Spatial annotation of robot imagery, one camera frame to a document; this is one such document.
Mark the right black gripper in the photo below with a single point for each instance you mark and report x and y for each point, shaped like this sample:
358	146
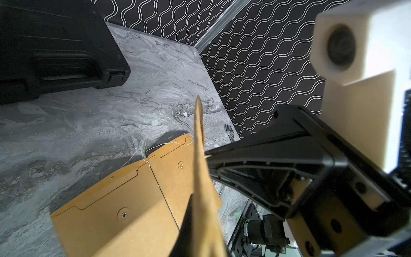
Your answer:
335	199

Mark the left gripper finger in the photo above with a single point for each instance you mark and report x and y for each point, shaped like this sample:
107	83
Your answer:
183	245

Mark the brown file bag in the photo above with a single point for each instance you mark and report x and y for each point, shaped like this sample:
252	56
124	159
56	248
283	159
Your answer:
123	215
172	164
207	239

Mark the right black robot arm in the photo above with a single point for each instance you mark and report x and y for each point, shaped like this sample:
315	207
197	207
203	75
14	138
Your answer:
269	230

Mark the black plastic tool case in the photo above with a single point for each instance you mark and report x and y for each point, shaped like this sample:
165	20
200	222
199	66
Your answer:
55	46

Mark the orange handled adjustable wrench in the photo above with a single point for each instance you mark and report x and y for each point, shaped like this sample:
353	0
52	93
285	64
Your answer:
229	131

